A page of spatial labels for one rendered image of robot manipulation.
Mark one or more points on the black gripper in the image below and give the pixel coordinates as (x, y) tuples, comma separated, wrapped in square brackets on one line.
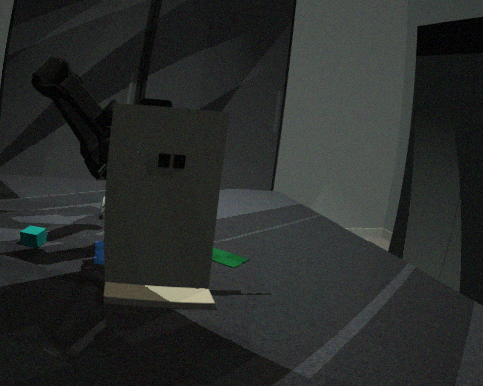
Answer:
[(155, 102)]

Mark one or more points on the teal cube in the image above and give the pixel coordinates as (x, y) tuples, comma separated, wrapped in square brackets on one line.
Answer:
[(33, 236)]

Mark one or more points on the dark panel with two small square holes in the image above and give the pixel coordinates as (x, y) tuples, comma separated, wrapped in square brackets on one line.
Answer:
[(163, 179)]

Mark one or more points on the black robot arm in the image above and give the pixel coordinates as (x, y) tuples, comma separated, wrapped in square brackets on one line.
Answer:
[(88, 120)]

